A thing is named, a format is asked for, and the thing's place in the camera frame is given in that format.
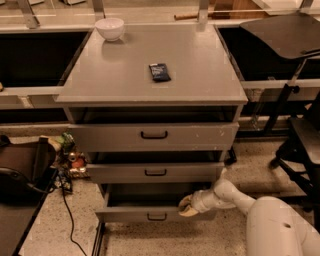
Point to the black cabinet caster wheel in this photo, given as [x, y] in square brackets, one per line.
[231, 158]

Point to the pile of colourful objects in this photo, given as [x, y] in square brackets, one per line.
[70, 163]

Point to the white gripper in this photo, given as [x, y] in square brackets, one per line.
[199, 203]

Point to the white bowl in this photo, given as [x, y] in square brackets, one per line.
[111, 29]

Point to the grey top drawer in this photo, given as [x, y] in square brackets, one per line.
[154, 137]

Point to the grey drawer cabinet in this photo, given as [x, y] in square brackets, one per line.
[112, 84]

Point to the wooden stick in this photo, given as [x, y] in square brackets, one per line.
[190, 16]

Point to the grey drawer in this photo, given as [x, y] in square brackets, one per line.
[154, 172]
[149, 202]
[154, 137]

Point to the grey middle drawer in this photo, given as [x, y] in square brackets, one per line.
[154, 172]

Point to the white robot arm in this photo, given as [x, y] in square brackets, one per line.
[273, 228]

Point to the grey bottom drawer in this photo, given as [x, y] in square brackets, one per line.
[149, 202]

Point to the dark blue snack packet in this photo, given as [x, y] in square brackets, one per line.
[159, 72]

